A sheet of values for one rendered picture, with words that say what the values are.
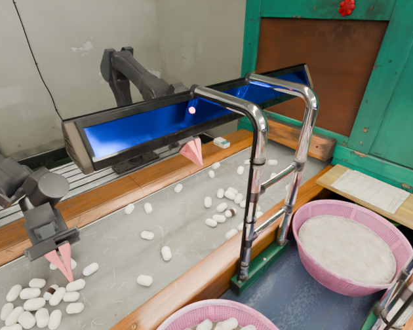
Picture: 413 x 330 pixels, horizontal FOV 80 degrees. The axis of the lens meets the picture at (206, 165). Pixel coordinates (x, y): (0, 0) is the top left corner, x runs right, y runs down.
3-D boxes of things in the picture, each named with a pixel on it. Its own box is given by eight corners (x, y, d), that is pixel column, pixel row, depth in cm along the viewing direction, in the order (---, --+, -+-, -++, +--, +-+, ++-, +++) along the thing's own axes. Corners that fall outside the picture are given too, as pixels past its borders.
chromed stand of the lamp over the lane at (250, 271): (187, 247, 69) (177, 84, 45) (236, 213, 80) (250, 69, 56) (238, 297, 57) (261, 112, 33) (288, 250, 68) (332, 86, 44)
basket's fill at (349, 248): (278, 254, 66) (281, 239, 63) (319, 215, 79) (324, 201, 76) (368, 321, 52) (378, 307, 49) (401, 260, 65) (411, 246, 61)
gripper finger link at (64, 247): (84, 274, 51) (64, 233, 52) (44, 296, 47) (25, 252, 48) (83, 275, 56) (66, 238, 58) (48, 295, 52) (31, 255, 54)
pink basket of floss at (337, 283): (296, 304, 56) (305, 279, 51) (280, 219, 78) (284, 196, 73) (423, 317, 53) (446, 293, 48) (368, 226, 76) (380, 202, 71)
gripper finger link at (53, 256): (96, 267, 52) (76, 228, 53) (58, 289, 48) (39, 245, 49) (94, 268, 57) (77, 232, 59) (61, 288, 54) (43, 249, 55)
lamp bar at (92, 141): (67, 156, 40) (52, 112, 36) (288, 86, 74) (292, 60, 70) (84, 177, 35) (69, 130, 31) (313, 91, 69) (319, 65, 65)
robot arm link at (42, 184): (80, 181, 54) (34, 141, 51) (52, 206, 47) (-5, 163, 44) (60, 202, 60) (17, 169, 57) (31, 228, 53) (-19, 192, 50)
